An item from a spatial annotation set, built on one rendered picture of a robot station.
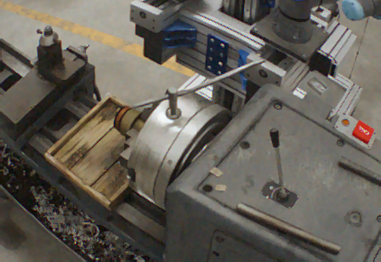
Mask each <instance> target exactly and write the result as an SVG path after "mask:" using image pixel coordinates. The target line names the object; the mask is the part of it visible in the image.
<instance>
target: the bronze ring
mask: <svg viewBox="0 0 381 262"><path fill-rule="evenodd" d="M141 114H142V111H140V110H138V109H136V108H133V109H132V108H130V107H128V106H124V107H122V108H121V109H120V110H119V111H117V114H116V116H115V119H114V123H113V126H114V128H115V129H116V130H117V131H119V132H120V134H121V135H123V136H125V137H126V133H127V131H129V130H130V129H132V128H134V129H135V130H138V131H140V130H141V129H142V128H143V126H144V125H145V122H146V120H144V119H142V118H140V116H141Z"/></svg>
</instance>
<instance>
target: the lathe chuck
mask: <svg viewBox="0 0 381 262"><path fill-rule="evenodd" d="M211 104H217V103H214V102H212V101H211V100H208V99H207V98H206V97H204V96H202V95H200V94H198V93H196V92H195V93H193V94H187V95H184V96H180V97H178V107H177V109H179V111H180V115H179V116H178V117H176V118H170V117H168V115H167V112H168V110H169V109H170V108H169V102H168V100H165V101H163V102H162V103H161V104H159V105H158V106H157V108H156V109H155V110H154V111H153V112H152V113H151V114H150V115H149V118H148V120H147V121H146V122H145V125H144V126H143V128H142V129H141V130H140V131H139V133H138V135H137V139H136V140H135V142H134V146H133V147H132V150H131V151H130V157H129V160H128V168H134V169H135V172H136V180H135V181H133V180H131V178H130V177H129V176H127V178H128V184H129V186H130V187H131V188H132V189H133V190H135V191H136V192H138V193H139V194H140V195H141V196H143V197H145V198H146V199H148V200H150V201H151V202H154V203H155V204H156V201H155V197H154V187H155V183H156V178H157V175H158V173H159V170H160V167H161V165H162V162H163V160H164V158H165V157H166V155H167V154H168V151H169V149H170V148H171V146H172V144H173V143H174V140H175V138H176V137H177V136H178V135H179V133H180V132H181V131H182V129H183V128H184V127H185V125H186V124H187V123H188V122H189V121H190V120H191V119H192V118H193V117H194V116H195V115H196V114H197V113H198V112H199V111H200V110H202V109H203V108H205V107H206V106H208V105H211ZM156 205H157V204H156ZM157 206H158V205H157Z"/></svg>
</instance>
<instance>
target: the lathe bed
mask: <svg viewBox="0 0 381 262"><path fill-rule="evenodd" d="M0 44H1V50H2V51H1V52H0V94H1V95H3V94H5V92H7V91H8V90H9V89H10V88H11V87H12V86H14V85H15V84H16V83H17V82H18V81H19V80H20V79H21V78H22V77H24V76H25V74H26V73H28V72H29V71H30V70H31V67H30V62H31V60H33V59H32V58H31V57H29V56H28V55H26V54H25V53H23V52H22V51H20V50H19V49H17V48H16V47H15V46H13V45H11V44H10V43H8V42H6V41H4V40H3V39H2V38H0ZM22 53H23V54H22ZM5 55H6V56H5ZM17 66H18V67H17ZM12 67H13V68H12ZM26 68H28V69H26ZM24 69H25V70H24ZM22 72H24V73H22ZM20 74H21V75H20ZM3 90H4V91H3ZM90 97H91V98H90ZM78 103H80V104H79V105H78ZM98 103H99V101H97V100H96V99H94V98H92V96H90V95H88V94H84V95H83V94H81V93H80V94H79V97H78V99H77V102H75V101H74V100H70V101H69V102H68V103H67V104H66V105H65V106H64V107H63V108H62V109H60V110H59V112H57V113H56V115H54V116H53V117H51V119H50V120H49V121H48V122H46V123H45V125H43V127H42V128H40V129H39V130H38V131H37V133H36V134H35V135H34V136H32V137H31V139H30V140H29V141H27V142H26V143H25V144H23V146H22V147H21V148H20V149H19V150H16V149H14V148H13V147H12V146H11V145H10V144H8V142H6V140H4V139H3V138H2V137H1V136H0V139H1V140H2V141H3V142H4V143H6V145H7V146H8V147H9V148H11V149H12V150H13V151H14V153H16V154H17V155H18V156H19V157H20V158H21V159H23V160H24V161H25V162H26V163H27V164H28V166H30V167H32V168H33V169H34V170H35V171H36V172H37V173H38V174H40V175H41V176H42V177H43V178H44V179H45V180H47V182H48V183H50V184H51V185H52V186H53V187H54V188H55V189H56V190H58V192H60V193H61V194H63V195H64V196H65V197H67V198H68V200H70V201H71V202H72V203H74V204H76V205H77V206H78V207H79V208H80V209H81V210H82V211H84V213H86V214H88V215H89V216H90V217H92V218H93V219H94V220H96V221H97V222H99V223H100V224H102V225H103V226H104V227H105V228H106V229H107V230H110V231H111V232H112V233H114V234H115V235H116V236H119V237H120V238H121V239H123V241H125V242H127V243H128V244H130V245H131V246H133V247H134V248H136V249H138V250H139V251H140V252H141V253H144V254H146V256H148V257H150V258H152V259H153V260H155V261H156V262H165V261H164V259H163V256H162V255H163V254H164V253H165V250H166V244H165V236H166V210H165V209H163V208H160V207H159V206H157V205H156V204H155V203H154V202H151V201H150V200H148V199H146V198H145V197H143V196H142V197H141V195H140V194H139V193H138V192H136V191H135V190H131V191H130V192H129V193H128V194H127V195H126V196H125V197H124V198H123V199H122V200H121V201H120V202H119V203H118V204H117V205H116V206H115V207H114V208H113V209H112V210H111V211H110V210H109V209H108V208H105V207H103V205H101V204H100V203H98V202H97V201H96V200H95V199H93V198H92V197H91V196H90V195H88V193H87V194H86V193H85V192H83V191H82V190H81V189H79V188H78V187H77V186H76V185H74V183H72V182H71V181H69V180H68V179H67V178H66V177H65V176H63V174H61V173H60V172H59V171H58V170H57V169H55V168H53V167H52V166H51V165H50V164H49V163H48V162H46V157H45V156H44V155H45V152H47V151H48V150H49V148H50V149H51V147H52V146H54V145H55V143H57V142H58V141H59V140H60V139H62V138H61V137H64V136H65V135H66V132H67V130H68V131H70V130H71V129H72V128H73V127H74V126H76V124H77V123H79V121H80V120H81V119H82V118H83V117H84V116H85V115H86V114H87V113H88V112H90V111H91V110H92V109H93V108H94V107H95V106H96V105H97V104H98ZM70 105H71V106H70ZM77 105H78V106H77ZM76 107H77V109H76ZM71 108H72V109H71ZM82 110H85V111H82ZM85 113H86V114H85ZM73 114H74V115H73ZM79 116H80V117H79ZM61 119H62V120H61ZM72 119H73V120H72ZM52 120H53V121H52ZM76 120H77V121H76ZM69 121H71V122H70V123H68V122H69ZM50 122H51V124H49V123H50ZM62 123H64V124H62ZM56 125H57V126H56ZM66 125H67V126H66ZM69 125H70V126H69ZM45 128H46V129H45ZM61 129H62V130H61ZM52 130H54V131H52ZM61 134H63V135H61ZM42 137H44V138H45V139H44V138H42ZM41 138H42V139H41ZM35 139H36V141H37V142H36V141H34V140H35ZM34 142H35V143H34ZM39 142H40V143H39ZM38 146H39V147H38ZM43 149H44V150H45V151H44V150H43ZM129 204H130V205H129ZM134 204H136V205H134ZM131 205H132V206H131ZM124 206H125V208H124ZM129 206H130V207H129ZM121 208H123V209H121ZM130 208H131V210H130ZM120 211H121V213H120ZM125 214H126V215H127V216H126V215H125Z"/></svg>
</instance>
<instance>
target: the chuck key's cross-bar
mask: <svg viewBox="0 0 381 262"><path fill-rule="evenodd" d="M260 63H261V64H263V63H265V60H264V57H263V58H261V59H259V60H256V61H253V62H251V63H249V64H247V65H243V66H241V67H239V68H236V69H235V70H234V71H228V72H226V73H225V74H223V75H221V76H219V77H216V78H214V79H212V80H207V81H206V82H204V83H201V84H199V85H197V86H195V87H193V88H189V89H186V90H182V91H179V92H178V95H177V97H180V96H184V95H187V94H192V93H195V92H196V91H198V90H201V89H203V88H205V87H207V86H209V85H211V84H213V83H216V82H221V81H223V80H225V79H226V78H228V77H231V76H233V75H235V74H237V73H240V72H243V71H245V70H246V69H249V68H253V67H254V66H257V65H259V64H260ZM165 100H170V97H169V95H168V94H167V95H163V96H160V97H156V98H153V99H150V100H145V101H141V102H138V103H135V104H132V108H139V107H143V106H147V105H151V104H155V103H158V102H162V101H165Z"/></svg>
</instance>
